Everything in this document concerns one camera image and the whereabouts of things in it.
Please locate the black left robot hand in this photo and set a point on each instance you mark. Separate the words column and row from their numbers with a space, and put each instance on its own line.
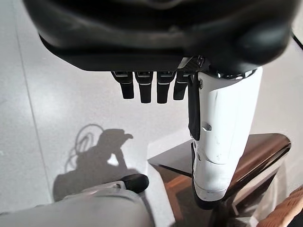
column 142, row 35

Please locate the black left robot foot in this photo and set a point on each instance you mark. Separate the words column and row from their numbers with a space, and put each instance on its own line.
column 137, row 182

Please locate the glossy brown wooden table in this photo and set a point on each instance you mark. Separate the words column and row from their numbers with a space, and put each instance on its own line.
column 260, row 153

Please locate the grey left robot leg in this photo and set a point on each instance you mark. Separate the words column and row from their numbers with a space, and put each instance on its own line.
column 82, row 208

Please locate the rectangular wicker laundry basket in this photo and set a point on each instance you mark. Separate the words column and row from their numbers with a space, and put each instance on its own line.
column 288, row 205

